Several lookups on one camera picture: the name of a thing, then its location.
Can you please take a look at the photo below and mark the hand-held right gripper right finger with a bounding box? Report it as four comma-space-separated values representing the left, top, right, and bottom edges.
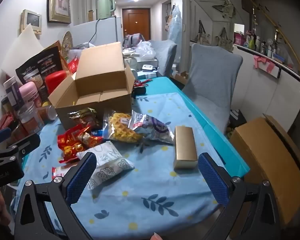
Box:
197, 152, 288, 240

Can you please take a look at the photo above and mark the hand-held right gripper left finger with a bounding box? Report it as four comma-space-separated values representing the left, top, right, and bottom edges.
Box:
14, 152, 98, 240

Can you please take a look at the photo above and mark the small red snack packet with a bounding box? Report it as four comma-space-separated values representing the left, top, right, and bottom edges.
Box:
58, 142, 87, 164

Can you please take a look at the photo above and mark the white patterned snack packet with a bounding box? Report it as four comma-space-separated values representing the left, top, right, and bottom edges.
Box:
76, 141, 135, 191

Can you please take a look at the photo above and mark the large red snack bag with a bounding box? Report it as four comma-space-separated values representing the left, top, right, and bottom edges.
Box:
57, 124, 104, 153

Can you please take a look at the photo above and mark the gold rectangular box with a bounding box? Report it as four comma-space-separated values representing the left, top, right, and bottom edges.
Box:
173, 126, 198, 170

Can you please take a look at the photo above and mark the dark gold snack packet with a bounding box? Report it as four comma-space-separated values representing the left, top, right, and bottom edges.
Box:
67, 107, 102, 130

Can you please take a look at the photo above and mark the clear bag of yellow waffles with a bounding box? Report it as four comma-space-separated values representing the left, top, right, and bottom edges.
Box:
102, 109, 144, 143

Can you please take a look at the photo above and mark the brown cardboard box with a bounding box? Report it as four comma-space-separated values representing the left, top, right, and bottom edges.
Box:
48, 42, 135, 130

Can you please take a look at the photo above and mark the purple silver snack bag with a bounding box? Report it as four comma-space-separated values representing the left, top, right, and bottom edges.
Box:
131, 111, 175, 144

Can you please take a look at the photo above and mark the red box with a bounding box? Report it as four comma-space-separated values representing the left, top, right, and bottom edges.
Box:
0, 114, 15, 134

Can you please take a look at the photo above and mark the clear plastic jar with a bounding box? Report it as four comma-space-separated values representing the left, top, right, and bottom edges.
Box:
17, 102, 45, 134

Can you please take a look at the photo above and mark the brown jar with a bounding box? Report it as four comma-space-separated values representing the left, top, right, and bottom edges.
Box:
37, 105, 57, 122

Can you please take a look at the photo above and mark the pink jar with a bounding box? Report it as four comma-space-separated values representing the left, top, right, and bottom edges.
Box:
18, 84, 43, 108

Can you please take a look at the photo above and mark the large brown carton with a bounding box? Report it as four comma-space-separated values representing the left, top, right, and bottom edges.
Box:
230, 114, 300, 228

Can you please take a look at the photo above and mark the blue floral tablecloth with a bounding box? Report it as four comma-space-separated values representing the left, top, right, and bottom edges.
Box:
10, 92, 240, 240

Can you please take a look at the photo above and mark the red lidded container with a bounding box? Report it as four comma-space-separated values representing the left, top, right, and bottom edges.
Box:
45, 70, 72, 94

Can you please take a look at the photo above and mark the black printed snack bag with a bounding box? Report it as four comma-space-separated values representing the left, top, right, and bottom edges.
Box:
15, 46, 65, 100

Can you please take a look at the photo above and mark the white foam board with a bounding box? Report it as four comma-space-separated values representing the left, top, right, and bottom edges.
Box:
1, 24, 44, 78

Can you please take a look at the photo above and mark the red packet with white print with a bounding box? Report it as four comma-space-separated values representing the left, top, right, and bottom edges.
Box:
67, 57, 80, 74

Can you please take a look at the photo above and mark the teal table cover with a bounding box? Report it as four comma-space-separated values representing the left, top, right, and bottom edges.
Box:
134, 77, 250, 179

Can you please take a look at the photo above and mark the grey covered chair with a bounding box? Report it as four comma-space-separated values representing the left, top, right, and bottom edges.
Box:
181, 43, 243, 134
147, 39, 177, 78

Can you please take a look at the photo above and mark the orange brown snack bag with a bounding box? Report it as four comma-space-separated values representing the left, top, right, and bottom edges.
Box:
44, 40, 70, 72

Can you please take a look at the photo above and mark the black small object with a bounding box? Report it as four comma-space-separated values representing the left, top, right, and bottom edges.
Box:
132, 86, 147, 98

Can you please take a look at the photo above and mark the round woven plate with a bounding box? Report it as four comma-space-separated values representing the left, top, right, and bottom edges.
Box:
61, 31, 74, 58

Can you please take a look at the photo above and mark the red ribbon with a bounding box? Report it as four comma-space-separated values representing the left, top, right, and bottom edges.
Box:
134, 79, 153, 88

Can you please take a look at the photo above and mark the white fridge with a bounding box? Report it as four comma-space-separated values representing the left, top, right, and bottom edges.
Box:
71, 17, 122, 48

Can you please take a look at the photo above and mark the white plastic bag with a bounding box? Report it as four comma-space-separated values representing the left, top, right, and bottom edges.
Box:
135, 41, 157, 60

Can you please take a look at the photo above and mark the row of bottles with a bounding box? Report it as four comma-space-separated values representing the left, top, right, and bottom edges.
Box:
235, 29, 290, 63

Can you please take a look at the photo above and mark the gold framed picture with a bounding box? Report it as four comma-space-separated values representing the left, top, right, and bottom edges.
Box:
47, 0, 72, 25

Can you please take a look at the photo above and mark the grey red backpack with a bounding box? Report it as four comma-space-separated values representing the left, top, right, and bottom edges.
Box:
122, 33, 147, 49

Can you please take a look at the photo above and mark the green electric kettle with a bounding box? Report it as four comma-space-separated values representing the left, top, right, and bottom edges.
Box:
97, 0, 116, 20

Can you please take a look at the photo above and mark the brown door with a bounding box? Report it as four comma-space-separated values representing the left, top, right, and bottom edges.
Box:
122, 8, 150, 40

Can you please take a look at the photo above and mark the clear hanging garment bag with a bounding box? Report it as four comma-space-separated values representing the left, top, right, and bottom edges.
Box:
168, 5, 183, 42

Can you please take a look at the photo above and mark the beige wall intercom panel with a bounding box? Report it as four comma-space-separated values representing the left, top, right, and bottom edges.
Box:
20, 9, 42, 34

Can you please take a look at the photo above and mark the black kettle cable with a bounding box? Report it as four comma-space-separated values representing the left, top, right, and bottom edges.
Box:
89, 17, 102, 45

